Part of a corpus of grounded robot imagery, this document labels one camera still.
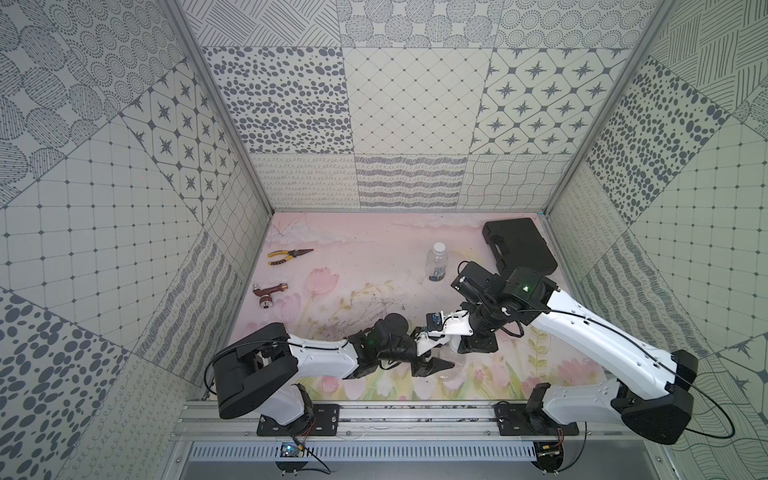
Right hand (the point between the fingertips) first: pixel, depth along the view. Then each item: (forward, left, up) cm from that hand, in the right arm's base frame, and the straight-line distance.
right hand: (466, 337), depth 68 cm
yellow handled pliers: (+37, +55, -17) cm, 69 cm away
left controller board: (-21, +42, -20) cm, 51 cm away
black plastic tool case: (+40, -27, -14) cm, 50 cm away
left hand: (0, +2, -6) cm, 6 cm away
